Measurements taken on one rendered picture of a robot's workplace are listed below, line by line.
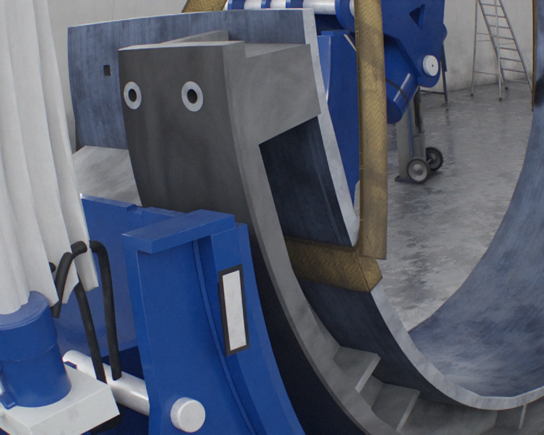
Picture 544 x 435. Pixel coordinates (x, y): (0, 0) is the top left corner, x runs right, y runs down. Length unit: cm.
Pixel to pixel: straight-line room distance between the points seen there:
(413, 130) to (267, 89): 974
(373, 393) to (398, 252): 679
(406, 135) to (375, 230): 950
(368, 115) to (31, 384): 79
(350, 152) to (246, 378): 318
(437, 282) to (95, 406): 675
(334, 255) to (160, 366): 42
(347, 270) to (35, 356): 63
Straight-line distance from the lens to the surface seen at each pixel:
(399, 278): 839
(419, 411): 245
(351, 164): 483
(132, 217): 180
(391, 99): 511
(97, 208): 188
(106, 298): 170
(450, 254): 890
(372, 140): 191
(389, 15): 503
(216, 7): 231
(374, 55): 197
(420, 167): 1134
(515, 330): 309
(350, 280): 191
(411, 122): 1134
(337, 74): 467
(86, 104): 222
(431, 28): 531
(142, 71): 177
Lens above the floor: 250
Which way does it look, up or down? 14 degrees down
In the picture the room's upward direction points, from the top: 4 degrees counter-clockwise
